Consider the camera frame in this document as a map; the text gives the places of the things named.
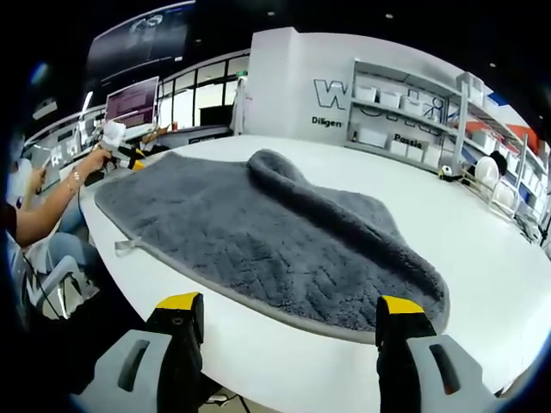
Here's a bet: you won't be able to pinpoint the grey office chair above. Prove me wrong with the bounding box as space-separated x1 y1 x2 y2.
25 253 100 311

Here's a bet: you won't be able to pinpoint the rows of white storage bins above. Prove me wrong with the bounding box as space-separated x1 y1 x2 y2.
356 72 548 199

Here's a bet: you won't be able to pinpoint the computer monitor purple screen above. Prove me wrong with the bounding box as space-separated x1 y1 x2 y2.
104 76 160 128

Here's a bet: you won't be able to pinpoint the grey towel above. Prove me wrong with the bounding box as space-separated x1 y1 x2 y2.
93 148 451 345

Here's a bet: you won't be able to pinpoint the black box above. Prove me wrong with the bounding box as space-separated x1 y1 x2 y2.
200 105 236 127

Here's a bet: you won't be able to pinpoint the dark wall display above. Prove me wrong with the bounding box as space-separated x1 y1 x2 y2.
85 0 193 83

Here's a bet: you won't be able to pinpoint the grey metal shelf rack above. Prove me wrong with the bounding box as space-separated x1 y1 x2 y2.
344 58 551 216

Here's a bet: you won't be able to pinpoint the white hanging coat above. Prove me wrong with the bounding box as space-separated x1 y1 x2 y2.
232 77 251 134

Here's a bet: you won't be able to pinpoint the person's legs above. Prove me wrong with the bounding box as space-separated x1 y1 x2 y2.
45 201 102 280

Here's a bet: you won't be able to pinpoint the person's left hand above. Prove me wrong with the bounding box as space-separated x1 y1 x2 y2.
80 149 112 178

